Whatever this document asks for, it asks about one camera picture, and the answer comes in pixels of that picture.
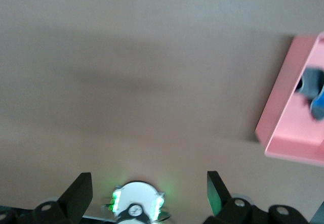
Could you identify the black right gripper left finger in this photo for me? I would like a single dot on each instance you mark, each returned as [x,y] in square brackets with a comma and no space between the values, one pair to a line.
[73,201]

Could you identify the brown table cover sheet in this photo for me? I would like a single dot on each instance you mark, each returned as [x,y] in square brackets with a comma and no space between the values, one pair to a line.
[126,69]

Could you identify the pink plastic bin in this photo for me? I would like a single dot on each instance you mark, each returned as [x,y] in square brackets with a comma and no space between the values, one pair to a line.
[283,95]

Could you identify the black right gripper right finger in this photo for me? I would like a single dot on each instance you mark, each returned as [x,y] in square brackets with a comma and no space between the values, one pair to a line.
[227,208]

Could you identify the blue cloth with grey hem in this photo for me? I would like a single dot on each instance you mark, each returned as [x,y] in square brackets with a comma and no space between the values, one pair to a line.
[317,102]

